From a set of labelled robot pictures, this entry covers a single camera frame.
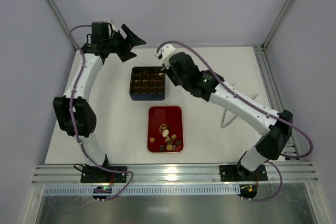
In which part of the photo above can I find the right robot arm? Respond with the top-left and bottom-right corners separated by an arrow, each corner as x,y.
160,50 -> 293,180

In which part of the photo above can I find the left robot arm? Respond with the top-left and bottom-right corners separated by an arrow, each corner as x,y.
52,22 -> 146,173

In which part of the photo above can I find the blue chocolate tin box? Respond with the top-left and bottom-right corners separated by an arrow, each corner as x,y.
129,66 -> 166,101

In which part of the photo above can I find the white round chocolate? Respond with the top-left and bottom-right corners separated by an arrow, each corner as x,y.
162,129 -> 169,137

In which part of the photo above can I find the red lacquer tray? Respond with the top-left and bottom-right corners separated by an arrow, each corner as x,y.
147,106 -> 184,153

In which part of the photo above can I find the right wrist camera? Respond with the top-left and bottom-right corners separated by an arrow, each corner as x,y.
154,44 -> 176,69

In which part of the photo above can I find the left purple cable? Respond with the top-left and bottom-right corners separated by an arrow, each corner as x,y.
69,24 -> 134,201

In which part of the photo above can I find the purple cable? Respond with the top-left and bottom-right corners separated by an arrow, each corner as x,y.
156,40 -> 314,202
69,24 -> 134,201

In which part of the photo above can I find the left aluminium frame post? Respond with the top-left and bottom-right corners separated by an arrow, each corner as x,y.
45,0 -> 76,49

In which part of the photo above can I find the aluminium frame post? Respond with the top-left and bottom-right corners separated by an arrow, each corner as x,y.
262,0 -> 296,50
45,0 -> 76,49

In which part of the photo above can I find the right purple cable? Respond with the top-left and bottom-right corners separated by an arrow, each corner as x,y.
156,40 -> 314,202

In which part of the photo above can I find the right aluminium side rail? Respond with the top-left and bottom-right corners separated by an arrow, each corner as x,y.
253,45 -> 301,161

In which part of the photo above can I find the right black mount plate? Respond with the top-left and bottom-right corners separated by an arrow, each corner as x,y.
219,164 -> 268,182

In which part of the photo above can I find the black mount plate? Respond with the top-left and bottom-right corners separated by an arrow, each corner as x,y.
219,164 -> 268,182
80,165 -> 128,184

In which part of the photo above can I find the white cable duct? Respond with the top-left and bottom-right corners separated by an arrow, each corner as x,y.
43,184 -> 240,196

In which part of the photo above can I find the left black mount plate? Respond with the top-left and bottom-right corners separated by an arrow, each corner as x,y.
80,165 -> 128,184

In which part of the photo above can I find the right aluminium frame post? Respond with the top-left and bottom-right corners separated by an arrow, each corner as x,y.
262,0 -> 296,50

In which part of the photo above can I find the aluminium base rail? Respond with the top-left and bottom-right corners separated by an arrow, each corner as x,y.
32,161 -> 319,186

